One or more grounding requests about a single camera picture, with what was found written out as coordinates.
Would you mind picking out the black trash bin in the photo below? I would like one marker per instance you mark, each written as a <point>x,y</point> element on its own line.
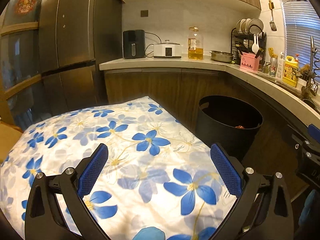
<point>220,135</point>

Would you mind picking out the chair with tan cushion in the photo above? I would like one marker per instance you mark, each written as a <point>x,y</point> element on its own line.
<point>7,140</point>

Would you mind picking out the steel faucet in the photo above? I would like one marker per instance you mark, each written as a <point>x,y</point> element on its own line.
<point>312,55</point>

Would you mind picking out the steel sink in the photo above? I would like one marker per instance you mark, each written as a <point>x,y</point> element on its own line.
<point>287,86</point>

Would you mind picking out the hanging metal spatula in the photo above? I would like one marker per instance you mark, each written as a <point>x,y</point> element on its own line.
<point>273,26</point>

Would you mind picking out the white plate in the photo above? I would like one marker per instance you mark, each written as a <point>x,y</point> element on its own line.
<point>257,25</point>
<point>248,23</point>
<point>240,26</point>

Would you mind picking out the red plastic bag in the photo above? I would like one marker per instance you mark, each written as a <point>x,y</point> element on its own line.
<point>240,127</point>

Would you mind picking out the stone kitchen counter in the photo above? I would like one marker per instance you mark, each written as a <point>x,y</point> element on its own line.
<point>250,73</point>

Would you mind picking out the white bottle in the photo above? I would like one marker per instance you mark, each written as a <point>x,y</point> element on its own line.
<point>280,67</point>

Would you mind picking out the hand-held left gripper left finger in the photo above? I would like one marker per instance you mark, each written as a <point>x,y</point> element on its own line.
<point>92,170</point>

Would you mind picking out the black dish rack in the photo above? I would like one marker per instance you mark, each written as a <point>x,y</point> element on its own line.
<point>262,45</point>

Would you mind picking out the window blinds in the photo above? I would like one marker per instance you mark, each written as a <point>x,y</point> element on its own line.
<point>300,22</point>

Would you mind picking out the wooden lower cabinets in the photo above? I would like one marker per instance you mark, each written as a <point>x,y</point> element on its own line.
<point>150,85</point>

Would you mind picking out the steel refrigerator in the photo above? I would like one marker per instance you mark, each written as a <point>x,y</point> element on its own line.
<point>75,42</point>

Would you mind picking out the white electric cooker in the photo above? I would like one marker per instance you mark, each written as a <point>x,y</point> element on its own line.
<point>167,51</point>

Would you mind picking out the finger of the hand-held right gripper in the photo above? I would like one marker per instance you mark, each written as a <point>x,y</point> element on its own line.
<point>300,145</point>
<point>314,130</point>

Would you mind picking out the wooden framed glass door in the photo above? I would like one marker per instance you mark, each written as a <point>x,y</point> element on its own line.
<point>20,55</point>

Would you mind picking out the yellow detergent bottle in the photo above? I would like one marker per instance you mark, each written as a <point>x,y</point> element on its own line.
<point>290,72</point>

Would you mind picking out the blue floral blanket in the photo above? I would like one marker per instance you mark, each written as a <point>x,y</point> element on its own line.
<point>137,180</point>

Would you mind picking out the black air fryer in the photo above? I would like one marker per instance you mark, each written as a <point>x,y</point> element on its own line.
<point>133,43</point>

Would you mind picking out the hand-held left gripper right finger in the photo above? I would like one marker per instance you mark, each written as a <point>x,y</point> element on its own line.
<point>226,170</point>

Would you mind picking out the white plastic spoon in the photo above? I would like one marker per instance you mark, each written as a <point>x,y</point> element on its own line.
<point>255,45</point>

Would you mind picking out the pink utensil holder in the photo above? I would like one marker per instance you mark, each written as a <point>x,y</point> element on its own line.
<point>249,62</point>

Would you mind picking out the beer can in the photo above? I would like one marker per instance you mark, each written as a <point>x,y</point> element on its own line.
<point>273,67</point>

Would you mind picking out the person's right forearm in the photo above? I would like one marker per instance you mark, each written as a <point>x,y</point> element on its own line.
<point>308,210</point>

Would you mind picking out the dark wall socket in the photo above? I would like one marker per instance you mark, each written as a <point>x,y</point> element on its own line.
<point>144,13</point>

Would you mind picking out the red door decoration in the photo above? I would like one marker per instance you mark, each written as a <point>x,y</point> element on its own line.
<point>24,3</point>

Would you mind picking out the cooking oil bottle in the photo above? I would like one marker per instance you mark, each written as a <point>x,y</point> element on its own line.
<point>195,50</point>

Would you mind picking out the steel basin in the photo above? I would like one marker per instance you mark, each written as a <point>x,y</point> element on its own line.
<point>221,56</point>

